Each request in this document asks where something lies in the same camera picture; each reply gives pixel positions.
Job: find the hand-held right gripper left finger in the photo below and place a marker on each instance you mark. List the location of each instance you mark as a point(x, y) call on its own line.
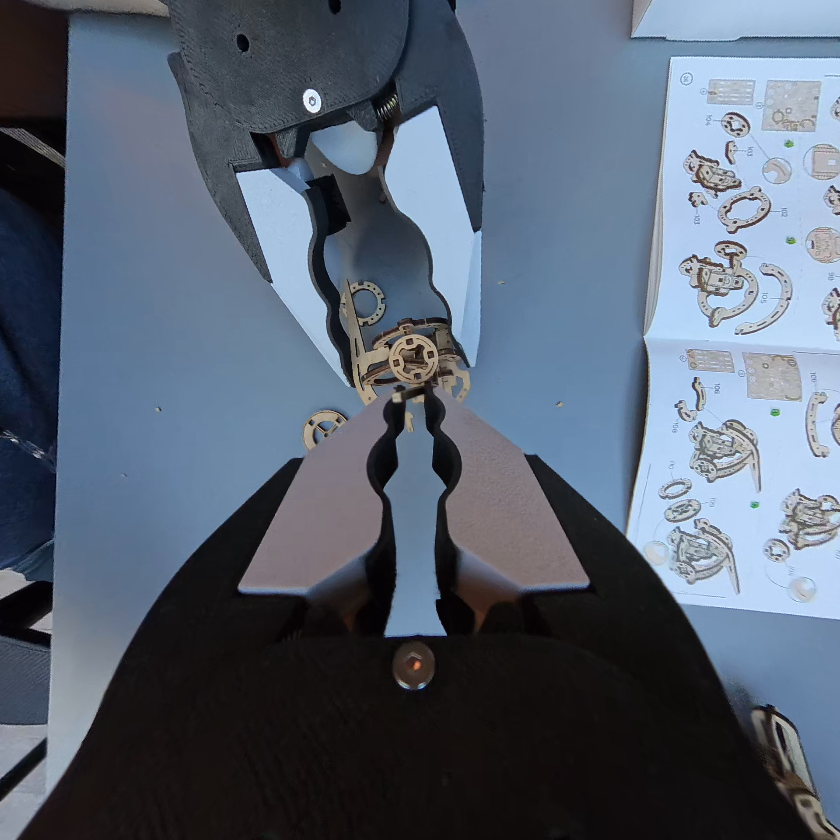
point(321, 512)

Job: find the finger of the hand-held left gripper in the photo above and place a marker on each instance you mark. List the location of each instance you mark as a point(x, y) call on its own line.
point(433, 177)
point(275, 223)

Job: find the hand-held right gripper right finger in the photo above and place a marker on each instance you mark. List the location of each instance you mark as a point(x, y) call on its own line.
point(518, 512)

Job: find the thin wooden stick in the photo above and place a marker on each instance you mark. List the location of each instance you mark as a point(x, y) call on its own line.
point(410, 395)

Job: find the wooden model assembly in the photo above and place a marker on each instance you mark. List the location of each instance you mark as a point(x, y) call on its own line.
point(413, 359)

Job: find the round wooden spoked wheel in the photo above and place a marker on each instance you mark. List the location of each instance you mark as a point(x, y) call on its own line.
point(325, 428)

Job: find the open instruction booklet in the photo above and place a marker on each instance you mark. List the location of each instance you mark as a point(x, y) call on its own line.
point(722, 426)

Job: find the person's leg in jeans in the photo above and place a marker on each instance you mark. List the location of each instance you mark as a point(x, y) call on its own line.
point(26, 361)

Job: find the white box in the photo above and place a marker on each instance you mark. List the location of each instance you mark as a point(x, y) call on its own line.
point(722, 16)

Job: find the black office chair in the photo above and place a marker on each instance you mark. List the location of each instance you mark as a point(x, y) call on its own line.
point(19, 682)

